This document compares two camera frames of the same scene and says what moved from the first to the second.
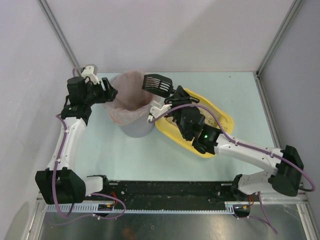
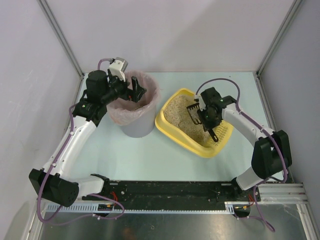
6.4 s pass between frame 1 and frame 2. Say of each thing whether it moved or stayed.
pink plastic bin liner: stayed
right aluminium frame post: stayed
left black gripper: moved
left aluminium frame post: stayed
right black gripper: moved
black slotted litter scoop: moved
